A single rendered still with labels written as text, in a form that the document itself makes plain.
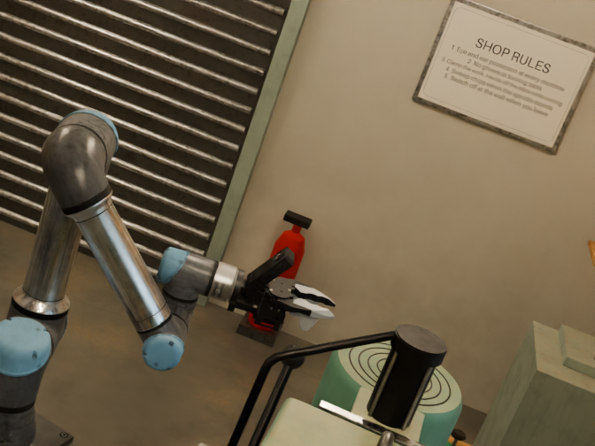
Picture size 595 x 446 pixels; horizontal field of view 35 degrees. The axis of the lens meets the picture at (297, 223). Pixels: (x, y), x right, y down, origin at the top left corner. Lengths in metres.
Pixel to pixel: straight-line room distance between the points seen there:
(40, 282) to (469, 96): 2.51
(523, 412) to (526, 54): 1.46
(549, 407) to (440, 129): 1.30
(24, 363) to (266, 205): 2.57
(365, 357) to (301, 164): 3.06
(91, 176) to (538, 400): 2.18
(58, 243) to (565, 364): 2.16
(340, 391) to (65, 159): 0.77
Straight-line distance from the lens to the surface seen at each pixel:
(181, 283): 1.91
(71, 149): 1.74
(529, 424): 3.56
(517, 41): 4.05
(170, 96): 4.28
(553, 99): 4.09
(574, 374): 3.56
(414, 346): 1.02
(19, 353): 1.88
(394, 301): 4.38
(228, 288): 1.90
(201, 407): 3.78
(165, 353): 1.82
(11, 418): 1.95
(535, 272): 4.31
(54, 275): 1.95
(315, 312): 1.91
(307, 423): 1.01
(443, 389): 1.22
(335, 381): 1.17
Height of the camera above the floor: 2.05
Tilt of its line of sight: 21 degrees down
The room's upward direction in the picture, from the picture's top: 20 degrees clockwise
